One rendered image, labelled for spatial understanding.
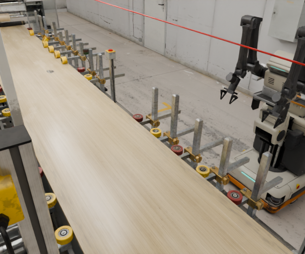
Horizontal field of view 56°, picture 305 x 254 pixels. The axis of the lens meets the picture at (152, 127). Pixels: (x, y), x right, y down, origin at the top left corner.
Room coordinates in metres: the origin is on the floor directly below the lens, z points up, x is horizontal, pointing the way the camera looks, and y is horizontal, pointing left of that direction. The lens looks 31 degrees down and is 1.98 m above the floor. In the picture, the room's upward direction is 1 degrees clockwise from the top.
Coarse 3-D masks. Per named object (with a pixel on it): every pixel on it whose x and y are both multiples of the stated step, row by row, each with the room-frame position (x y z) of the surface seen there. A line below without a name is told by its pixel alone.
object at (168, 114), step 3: (162, 114) 2.06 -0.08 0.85; (165, 114) 2.06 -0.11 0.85; (168, 114) 2.08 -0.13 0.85; (159, 117) 2.03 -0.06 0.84; (162, 117) 2.04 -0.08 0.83; (165, 117) 2.06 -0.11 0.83; (144, 120) 1.96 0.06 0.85; (147, 120) 1.96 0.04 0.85; (141, 123) 1.93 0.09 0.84; (144, 123) 1.95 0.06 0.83
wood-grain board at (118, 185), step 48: (48, 96) 2.26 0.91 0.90; (96, 96) 2.28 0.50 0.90; (48, 144) 1.54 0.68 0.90; (96, 144) 1.55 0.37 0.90; (144, 144) 1.56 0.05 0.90; (96, 192) 1.11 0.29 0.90; (144, 192) 1.11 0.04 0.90; (192, 192) 1.12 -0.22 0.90; (96, 240) 0.81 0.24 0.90; (144, 240) 0.81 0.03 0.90; (192, 240) 0.82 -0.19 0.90; (240, 240) 0.82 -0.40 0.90
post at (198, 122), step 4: (196, 120) 1.55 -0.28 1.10; (200, 120) 1.54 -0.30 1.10; (196, 124) 1.54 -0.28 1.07; (200, 124) 1.54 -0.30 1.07; (196, 128) 1.54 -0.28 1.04; (200, 128) 1.54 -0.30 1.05; (196, 132) 1.54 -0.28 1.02; (200, 132) 1.54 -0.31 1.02; (196, 136) 1.53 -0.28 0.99; (200, 136) 1.54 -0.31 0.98; (196, 140) 1.53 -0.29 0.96; (200, 140) 1.54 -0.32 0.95; (196, 144) 1.53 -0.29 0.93; (192, 148) 1.56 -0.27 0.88; (196, 148) 1.53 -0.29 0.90; (192, 152) 1.55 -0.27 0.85; (196, 152) 1.53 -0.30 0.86; (192, 164) 1.54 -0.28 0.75; (196, 164) 1.54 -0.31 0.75
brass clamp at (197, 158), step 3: (186, 147) 1.62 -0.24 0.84; (186, 150) 1.59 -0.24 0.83; (189, 150) 1.59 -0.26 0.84; (189, 153) 1.56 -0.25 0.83; (192, 156) 1.54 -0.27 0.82; (195, 156) 1.52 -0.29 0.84; (198, 156) 1.52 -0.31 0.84; (192, 159) 1.53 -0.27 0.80; (195, 159) 1.51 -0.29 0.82; (198, 159) 1.51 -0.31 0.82; (201, 159) 1.52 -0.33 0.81; (198, 162) 1.51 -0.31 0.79
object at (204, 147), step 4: (216, 140) 1.73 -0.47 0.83; (220, 140) 1.73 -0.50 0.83; (208, 144) 1.68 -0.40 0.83; (212, 144) 1.68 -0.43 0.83; (216, 144) 1.70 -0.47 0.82; (220, 144) 1.72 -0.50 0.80; (200, 148) 1.63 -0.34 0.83; (204, 148) 1.63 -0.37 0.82; (208, 148) 1.65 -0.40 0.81; (200, 152) 1.61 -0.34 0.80; (180, 156) 1.53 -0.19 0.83; (184, 156) 1.53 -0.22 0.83; (188, 156) 1.55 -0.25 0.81
